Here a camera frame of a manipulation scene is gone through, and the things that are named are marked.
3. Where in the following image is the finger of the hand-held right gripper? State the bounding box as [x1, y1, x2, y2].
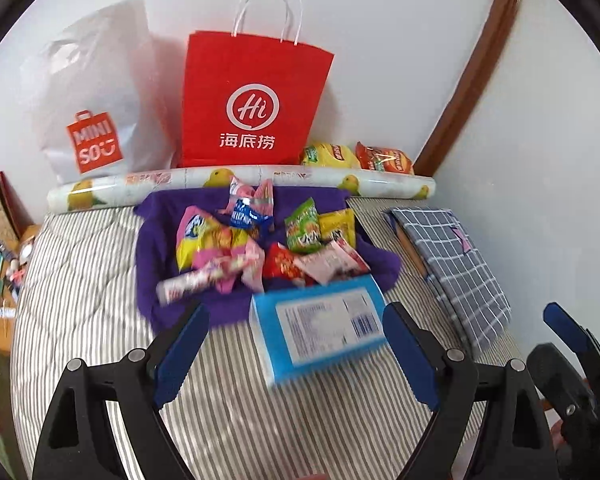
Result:
[526, 342, 598, 416]
[542, 302, 600, 381]

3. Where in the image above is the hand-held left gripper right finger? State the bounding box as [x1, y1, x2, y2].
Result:
[382, 301, 558, 480]

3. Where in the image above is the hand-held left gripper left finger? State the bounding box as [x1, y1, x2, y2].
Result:
[32, 301, 211, 480]

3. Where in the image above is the long white candy packet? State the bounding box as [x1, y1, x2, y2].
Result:
[156, 264, 233, 306]

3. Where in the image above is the blue tissue pack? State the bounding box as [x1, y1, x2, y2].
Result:
[249, 275, 388, 387]

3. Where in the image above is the purple cloth basket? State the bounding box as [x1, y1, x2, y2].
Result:
[135, 185, 403, 333]

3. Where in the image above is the pink and yellow snack bag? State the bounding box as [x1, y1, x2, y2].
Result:
[175, 204, 267, 295]

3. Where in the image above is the pink peach snack packet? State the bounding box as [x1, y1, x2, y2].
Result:
[294, 239, 372, 286]

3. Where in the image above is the red snack packet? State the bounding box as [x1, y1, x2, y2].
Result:
[262, 242, 306, 281]

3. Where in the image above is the yellow triangular snack packet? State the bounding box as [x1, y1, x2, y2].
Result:
[319, 208, 357, 248]

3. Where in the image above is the dark blue snack packet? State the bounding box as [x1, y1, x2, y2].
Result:
[227, 199, 275, 231]

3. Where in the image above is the green snack packet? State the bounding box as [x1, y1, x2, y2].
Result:
[284, 197, 323, 253]

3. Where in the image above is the pink candy packet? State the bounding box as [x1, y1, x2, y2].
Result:
[226, 176, 276, 211]

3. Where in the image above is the folded grey checked cloth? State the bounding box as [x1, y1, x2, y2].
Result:
[385, 206, 512, 356]

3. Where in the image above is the striped table cloth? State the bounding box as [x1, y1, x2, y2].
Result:
[10, 200, 526, 480]

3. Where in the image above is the fruit-print paper roll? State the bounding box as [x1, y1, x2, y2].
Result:
[46, 166, 437, 213]

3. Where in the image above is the orange chips bag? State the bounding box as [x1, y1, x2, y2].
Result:
[355, 141, 415, 176]

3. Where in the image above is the yellow chips bag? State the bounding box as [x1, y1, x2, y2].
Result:
[300, 141, 362, 170]

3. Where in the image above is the red paper bag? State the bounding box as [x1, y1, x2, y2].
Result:
[180, 0, 335, 168]

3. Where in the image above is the white plastic bag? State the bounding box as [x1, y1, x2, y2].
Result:
[20, 0, 177, 184]

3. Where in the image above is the wooden door frame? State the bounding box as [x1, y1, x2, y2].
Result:
[412, 0, 528, 176]

